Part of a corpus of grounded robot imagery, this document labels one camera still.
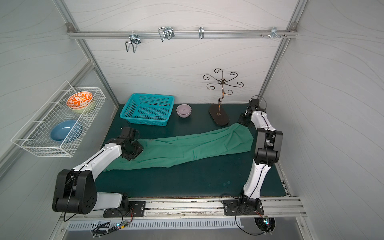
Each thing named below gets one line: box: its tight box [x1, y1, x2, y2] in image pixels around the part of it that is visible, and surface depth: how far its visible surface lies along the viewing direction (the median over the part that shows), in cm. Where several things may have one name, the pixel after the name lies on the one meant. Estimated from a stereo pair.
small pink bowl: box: [176, 104, 192, 118], surface depth 114 cm
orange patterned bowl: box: [66, 91, 93, 110], surface depth 75 cm
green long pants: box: [103, 123, 255, 172], surface depth 97 cm
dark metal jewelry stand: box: [203, 68, 245, 125], surface depth 97 cm
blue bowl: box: [50, 119, 83, 142], surface depth 65 cm
